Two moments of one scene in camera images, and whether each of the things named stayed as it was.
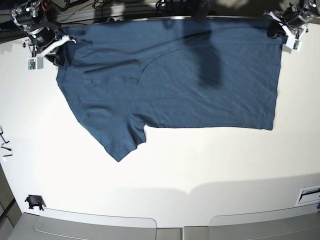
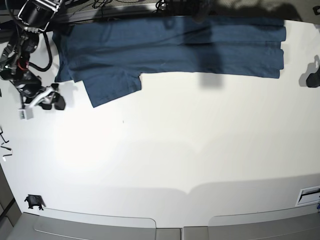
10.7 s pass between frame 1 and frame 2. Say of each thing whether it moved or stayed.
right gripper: moved
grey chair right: stayed
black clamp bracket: stayed
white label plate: stayed
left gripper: moved
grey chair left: stayed
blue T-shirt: moved
